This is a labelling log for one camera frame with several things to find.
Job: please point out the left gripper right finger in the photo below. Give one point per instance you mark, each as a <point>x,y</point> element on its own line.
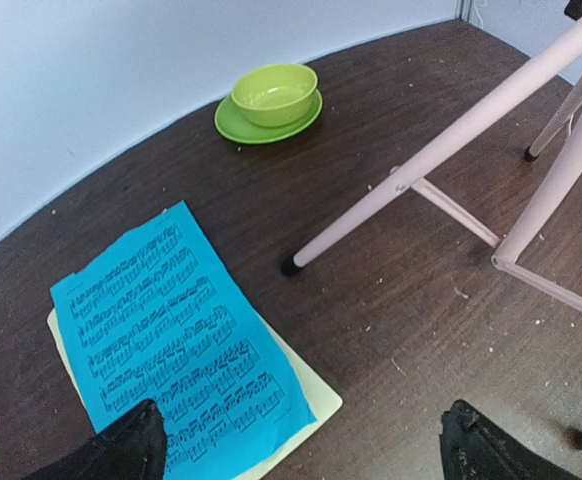
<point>473,447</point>

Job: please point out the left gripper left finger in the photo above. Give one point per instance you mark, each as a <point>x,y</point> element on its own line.
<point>132,447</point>

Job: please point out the blue sheet music paper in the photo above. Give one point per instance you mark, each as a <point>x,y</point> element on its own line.
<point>157,316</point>

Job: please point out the yellow paper sheet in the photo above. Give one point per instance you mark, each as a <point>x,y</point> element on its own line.
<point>322,399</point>

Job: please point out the green bowl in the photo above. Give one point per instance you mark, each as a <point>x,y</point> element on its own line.
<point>275,95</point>

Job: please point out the right frame post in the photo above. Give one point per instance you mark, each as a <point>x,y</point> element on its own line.
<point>465,10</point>

